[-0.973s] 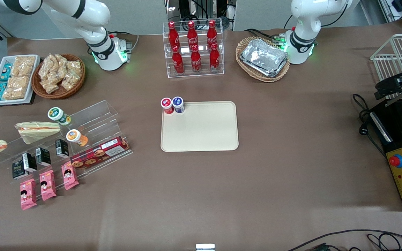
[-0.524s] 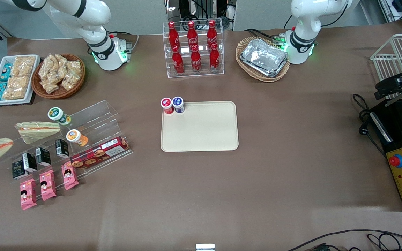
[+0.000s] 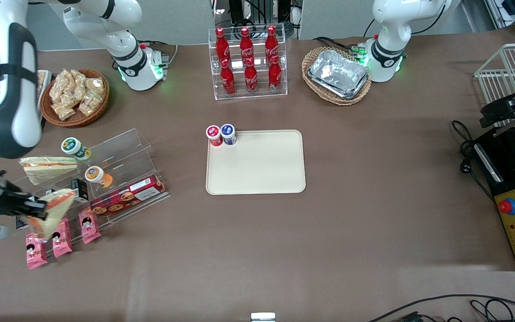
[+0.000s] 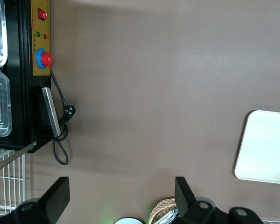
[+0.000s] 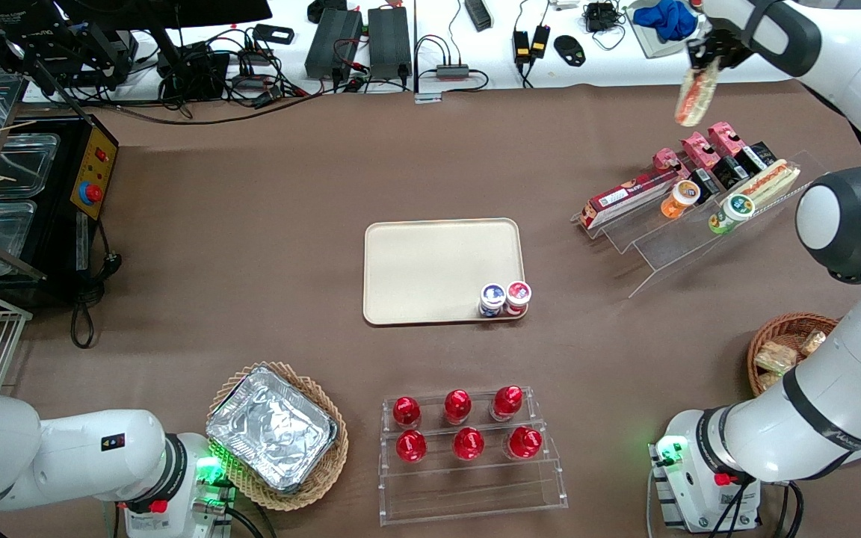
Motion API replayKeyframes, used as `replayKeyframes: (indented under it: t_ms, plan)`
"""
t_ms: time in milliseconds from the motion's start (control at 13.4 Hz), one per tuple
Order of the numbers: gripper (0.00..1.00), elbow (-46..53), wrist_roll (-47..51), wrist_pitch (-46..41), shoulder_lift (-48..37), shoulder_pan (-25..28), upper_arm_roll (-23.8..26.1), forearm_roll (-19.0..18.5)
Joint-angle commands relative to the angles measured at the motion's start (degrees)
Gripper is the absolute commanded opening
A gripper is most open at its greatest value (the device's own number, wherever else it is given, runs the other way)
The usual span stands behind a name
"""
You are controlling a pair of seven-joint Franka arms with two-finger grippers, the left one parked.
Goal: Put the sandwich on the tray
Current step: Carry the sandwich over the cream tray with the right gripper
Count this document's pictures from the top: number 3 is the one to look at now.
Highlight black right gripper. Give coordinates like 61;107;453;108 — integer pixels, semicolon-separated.
0;190;48;222

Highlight triangle sandwich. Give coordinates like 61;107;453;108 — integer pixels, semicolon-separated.
19;155;79;186
27;188;76;240

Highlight beige plastic tray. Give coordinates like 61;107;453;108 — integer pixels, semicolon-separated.
206;130;306;195

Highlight pink snack packet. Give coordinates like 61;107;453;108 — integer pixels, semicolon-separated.
25;232;48;270
51;218;73;258
79;208;102;244

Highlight black sealing machine yellow panel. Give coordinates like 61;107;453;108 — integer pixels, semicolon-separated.
474;125;515;271

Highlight orange cap jar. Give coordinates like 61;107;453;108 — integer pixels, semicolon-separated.
84;165;114;188

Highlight green cap jar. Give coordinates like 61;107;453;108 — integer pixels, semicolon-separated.
61;138;92;161

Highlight red cookie box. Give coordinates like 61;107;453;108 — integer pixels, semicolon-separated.
90;174;166;217

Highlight dark brown wicker basket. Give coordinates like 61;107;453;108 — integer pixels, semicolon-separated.
41;68;110;128

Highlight clear acrylic tiered display stand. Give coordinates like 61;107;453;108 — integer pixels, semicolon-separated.
0;128;171;237

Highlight white rectangular snack bin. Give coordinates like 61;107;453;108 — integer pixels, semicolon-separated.
37;70;53;127

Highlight stack of foil trays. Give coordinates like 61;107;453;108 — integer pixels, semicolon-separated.
308;49;370;100

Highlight light wicker basket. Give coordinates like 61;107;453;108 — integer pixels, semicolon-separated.
302;47;372;106

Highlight red cap jar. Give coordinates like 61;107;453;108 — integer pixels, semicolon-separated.
206;125;223;147

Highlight blue cap jar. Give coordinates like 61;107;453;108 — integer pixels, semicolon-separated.
220;124;237;146

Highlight clear acrylic bottle rack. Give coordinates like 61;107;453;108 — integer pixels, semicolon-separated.
208;25;287;100

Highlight red cola bottle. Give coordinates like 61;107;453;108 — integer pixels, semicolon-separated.
244;57;259;93
240;27;254;61
215;27;230;61
268;55;282;92
265;25;279;59
220;58;236;96

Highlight black background equipment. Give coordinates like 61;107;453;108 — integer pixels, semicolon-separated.
213;0;304;38

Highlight black power cable with plug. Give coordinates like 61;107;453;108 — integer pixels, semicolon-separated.
451;120;496;203

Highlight white wire rack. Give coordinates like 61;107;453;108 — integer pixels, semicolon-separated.
474;42;515;127

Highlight black cable at arm base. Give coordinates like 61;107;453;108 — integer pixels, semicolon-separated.
313;36;367;53

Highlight black cables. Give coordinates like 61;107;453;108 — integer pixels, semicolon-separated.
368;294;515;322

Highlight grey cable at arm base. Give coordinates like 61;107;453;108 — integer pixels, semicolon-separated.
144;41;179;68

